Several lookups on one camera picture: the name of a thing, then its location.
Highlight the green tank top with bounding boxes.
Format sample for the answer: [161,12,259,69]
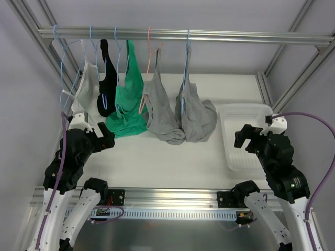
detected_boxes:
[106,40,147,138]

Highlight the pink hanger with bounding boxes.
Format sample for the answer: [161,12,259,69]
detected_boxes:
[138,27,163,115]

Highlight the grey tank top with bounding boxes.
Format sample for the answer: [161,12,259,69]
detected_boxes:
[175,46,218,143]
[143,46,185,145]

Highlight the blue hanger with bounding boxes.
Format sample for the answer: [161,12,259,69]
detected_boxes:
[89,26,107,110]
[52,24,84,109]
[114,26,124,110]
[181,30,190,114]

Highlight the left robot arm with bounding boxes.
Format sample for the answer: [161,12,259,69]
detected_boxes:
[28,122,115,250]

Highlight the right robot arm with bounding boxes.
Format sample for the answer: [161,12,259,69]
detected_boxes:
[231,124,322,250]

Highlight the black tank top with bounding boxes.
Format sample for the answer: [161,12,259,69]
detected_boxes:
[97,39,117,117]

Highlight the white tank top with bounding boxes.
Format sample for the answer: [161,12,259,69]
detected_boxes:
[63,39,99,117]

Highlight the white plastic basket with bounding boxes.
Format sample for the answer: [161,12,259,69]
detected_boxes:
[219,104,273,173]

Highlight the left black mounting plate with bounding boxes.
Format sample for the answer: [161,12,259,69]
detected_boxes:
[107,189,126,206]

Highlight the black mounting plate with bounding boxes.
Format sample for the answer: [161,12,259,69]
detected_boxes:
[216,191,236,208]
[107,189,126,206]

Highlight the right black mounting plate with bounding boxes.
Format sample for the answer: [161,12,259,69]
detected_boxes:
[216,191,236,208]

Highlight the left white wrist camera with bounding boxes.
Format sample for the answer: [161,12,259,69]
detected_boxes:
[67,111,94,133]

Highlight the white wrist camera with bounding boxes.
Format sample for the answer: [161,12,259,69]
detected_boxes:
[67,111,94,133]
[260,114,287,135]

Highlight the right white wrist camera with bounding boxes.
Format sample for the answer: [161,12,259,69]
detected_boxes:
[260,114,287,135]

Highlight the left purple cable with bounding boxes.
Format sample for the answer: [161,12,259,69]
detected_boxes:
[33,111,69,249]

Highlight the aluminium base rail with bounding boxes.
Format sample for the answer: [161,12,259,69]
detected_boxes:
[30,186,282,211]

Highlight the slotted cable duct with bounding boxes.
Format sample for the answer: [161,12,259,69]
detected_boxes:
[90,208,237,221]

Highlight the aluminium frame posts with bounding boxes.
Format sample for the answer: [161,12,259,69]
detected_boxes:
[1,1,334,121]

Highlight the aluminium hanging rail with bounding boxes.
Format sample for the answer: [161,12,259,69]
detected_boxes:
[38,26,334,47]

